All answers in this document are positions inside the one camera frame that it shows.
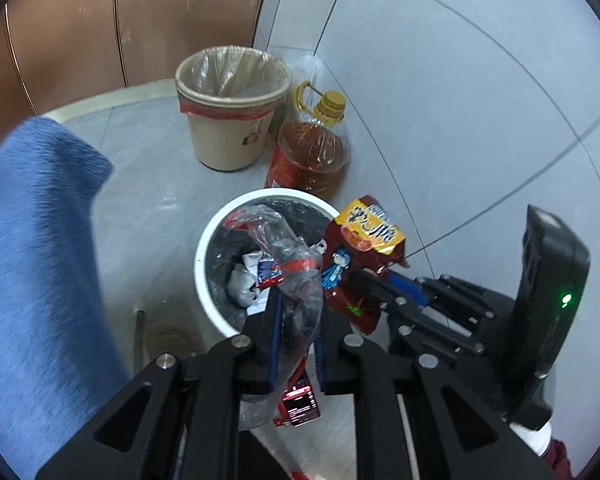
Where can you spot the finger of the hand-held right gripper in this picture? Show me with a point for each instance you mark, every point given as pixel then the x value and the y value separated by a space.
pixel 405 287
pixel 430 332

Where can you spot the small blue red carton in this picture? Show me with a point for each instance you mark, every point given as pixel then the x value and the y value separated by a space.
pixel 270 271

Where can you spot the red yellow snack packet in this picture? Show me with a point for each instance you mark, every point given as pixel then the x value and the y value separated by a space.
pixel 360 240

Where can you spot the clear plastic bag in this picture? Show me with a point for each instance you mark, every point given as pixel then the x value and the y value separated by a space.
pixel 302 75

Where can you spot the cooking oil bottle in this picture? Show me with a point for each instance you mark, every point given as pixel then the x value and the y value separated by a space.
pixel 310 150

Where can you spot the white tissue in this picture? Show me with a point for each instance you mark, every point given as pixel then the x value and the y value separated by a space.
pixel 241 285

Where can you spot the red snack wrapper on floor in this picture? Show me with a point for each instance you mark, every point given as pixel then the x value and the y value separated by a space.
pixel 301 400

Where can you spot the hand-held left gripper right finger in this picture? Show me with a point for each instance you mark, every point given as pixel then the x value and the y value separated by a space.
pixel 321 360

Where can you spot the beige bin with clear liner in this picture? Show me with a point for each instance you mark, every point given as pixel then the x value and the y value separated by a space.
pixel 225 125

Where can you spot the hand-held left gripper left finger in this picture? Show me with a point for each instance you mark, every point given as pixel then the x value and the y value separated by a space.
pixel 275 332

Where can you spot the white bin with black liner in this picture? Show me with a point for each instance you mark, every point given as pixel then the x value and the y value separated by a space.
pixel 205 280

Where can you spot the blue towel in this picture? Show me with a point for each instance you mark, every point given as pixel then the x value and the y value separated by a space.
pixel 40 285

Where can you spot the brown cabinet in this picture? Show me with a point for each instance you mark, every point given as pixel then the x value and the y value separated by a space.
pixel 130 25

